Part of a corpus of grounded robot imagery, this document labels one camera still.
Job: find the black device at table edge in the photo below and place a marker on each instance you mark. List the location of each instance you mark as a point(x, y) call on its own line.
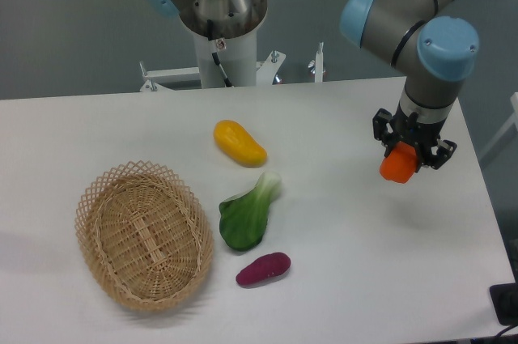
point(504, 300)

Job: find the white frame right edge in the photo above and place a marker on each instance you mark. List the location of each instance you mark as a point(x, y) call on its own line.
point(502, 137)

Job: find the green toy bok choy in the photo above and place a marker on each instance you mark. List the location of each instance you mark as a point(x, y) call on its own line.
point(244, 217)

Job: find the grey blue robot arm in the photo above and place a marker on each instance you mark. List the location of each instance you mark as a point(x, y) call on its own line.
point(436, 54)

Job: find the white pedestal base frame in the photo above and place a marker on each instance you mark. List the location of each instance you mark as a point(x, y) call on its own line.
point(221, 63)

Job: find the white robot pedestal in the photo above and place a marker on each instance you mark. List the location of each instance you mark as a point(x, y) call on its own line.
point(235, 20)

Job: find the yellow toy mango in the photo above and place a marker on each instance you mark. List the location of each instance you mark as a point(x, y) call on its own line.
point(238, 144)

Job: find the woven wicker basket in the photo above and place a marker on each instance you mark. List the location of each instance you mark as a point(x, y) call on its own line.
point(144, 236)

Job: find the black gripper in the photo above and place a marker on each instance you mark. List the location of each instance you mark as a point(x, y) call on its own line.
point(418, 127)

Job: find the orange toy fruit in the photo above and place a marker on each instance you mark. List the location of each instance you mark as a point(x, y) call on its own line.
point(400, 165)

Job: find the purple toy sweet potato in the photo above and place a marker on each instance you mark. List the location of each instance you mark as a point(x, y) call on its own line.
point(263, 269)

